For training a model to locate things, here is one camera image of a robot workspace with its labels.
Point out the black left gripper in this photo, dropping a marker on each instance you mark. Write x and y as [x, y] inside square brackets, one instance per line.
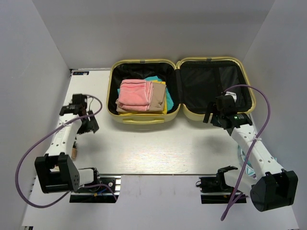
[92, 126]

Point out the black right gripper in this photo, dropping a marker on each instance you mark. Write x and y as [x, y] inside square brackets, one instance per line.
[211, 108]

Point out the teal garment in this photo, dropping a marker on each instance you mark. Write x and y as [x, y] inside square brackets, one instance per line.
[169, 99]

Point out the yellow garment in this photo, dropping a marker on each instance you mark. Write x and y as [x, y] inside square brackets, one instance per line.
[164, 109]

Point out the beige garment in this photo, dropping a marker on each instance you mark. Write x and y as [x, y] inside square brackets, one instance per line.
[157, 99]

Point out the pink towel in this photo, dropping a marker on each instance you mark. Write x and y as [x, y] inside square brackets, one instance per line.
[135, 95]

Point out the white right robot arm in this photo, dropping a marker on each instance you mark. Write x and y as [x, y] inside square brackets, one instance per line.
[273, 186]

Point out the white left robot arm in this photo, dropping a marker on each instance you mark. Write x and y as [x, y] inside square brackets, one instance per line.
[56, 170]

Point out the yellow hard-shell suitcase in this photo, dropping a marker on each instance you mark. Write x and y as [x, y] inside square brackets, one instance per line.
[192, 83]

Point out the foundation bottle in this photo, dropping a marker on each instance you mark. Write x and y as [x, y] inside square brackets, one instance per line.
[74, 151]

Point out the blue table label sticker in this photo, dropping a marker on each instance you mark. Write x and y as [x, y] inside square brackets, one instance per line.
[80, 73]

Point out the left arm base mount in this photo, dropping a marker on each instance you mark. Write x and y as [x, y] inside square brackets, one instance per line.
[99, 194]

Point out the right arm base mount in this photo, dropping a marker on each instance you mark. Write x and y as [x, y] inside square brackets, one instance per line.
[214, 189]

